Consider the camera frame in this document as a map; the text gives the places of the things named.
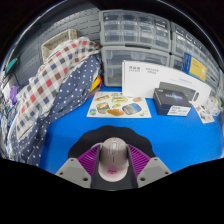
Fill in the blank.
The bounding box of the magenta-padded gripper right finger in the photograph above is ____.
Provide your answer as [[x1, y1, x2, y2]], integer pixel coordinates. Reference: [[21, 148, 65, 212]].
[[124, 144, 173, 190]]

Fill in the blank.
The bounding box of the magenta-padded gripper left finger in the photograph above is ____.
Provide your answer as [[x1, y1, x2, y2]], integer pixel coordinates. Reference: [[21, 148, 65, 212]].
[[54, 143, 104, 191]]

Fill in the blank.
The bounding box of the pink computer mouse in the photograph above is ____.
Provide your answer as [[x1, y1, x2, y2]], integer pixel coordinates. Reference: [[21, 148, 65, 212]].
[[97, 137, 129, 183]]

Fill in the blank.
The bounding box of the navy polka-dot cloth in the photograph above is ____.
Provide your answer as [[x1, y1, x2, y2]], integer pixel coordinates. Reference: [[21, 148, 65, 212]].
[[6, 53, 103, 168]]

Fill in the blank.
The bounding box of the small black cardboard box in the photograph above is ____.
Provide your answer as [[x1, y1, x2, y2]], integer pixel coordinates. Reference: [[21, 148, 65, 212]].
[[152, 87, 193, 118]]

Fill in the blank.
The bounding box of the food cartoon sticker sheet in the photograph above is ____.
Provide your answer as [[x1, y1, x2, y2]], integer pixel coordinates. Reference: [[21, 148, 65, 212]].
[[86, 91, 152, 119]]

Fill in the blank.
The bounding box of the animal cartoon sticker sheet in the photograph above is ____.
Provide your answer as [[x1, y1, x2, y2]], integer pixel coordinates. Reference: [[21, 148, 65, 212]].
[[193, 103, 216, 125]]

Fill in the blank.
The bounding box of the small yellow object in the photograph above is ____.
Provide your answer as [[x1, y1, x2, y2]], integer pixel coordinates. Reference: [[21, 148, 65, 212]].
[[89, 75, 103, 98]]

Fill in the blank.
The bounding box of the white keyboard packaging box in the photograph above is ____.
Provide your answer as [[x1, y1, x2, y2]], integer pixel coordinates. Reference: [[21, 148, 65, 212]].
[[121, 59, 213, 109]]

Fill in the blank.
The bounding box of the red blue checkered cloth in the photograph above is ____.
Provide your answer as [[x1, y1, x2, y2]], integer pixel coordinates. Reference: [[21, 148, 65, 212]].
[[14, 36, 101, 141]]

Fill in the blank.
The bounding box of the grey drawer cabinet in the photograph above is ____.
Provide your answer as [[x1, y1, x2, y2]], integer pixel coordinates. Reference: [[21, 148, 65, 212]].
[[169, 54, 222, 90], [170, 22, 215, 68], [100, 46, 171, 88], [99, 9, 172, 53]]

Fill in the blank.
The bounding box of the white woven basket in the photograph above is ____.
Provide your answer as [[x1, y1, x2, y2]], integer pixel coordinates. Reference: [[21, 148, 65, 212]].
[[40, 28, 78, 61]]

